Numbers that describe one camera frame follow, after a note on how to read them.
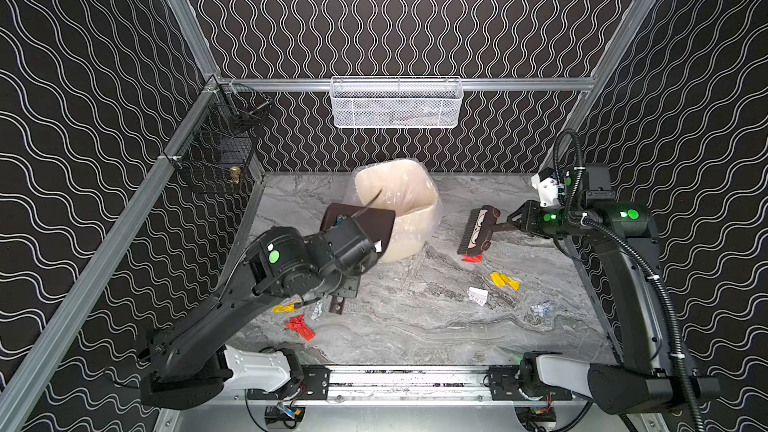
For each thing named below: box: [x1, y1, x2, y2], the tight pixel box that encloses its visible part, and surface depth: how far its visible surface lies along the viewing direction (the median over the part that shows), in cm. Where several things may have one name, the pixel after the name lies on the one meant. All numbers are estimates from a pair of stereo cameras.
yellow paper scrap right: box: [490, 272, 521, 291], surface depth 94 cm
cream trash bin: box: [356, 159, 439, 263], surface depth 90 cm
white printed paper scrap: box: [466, 287, 489, 306], surface depth 90 cm
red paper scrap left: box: [284, 314, 316, 341], surface depth 85 cm
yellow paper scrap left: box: [272, 303, 298, 313], surface depth 87 cm
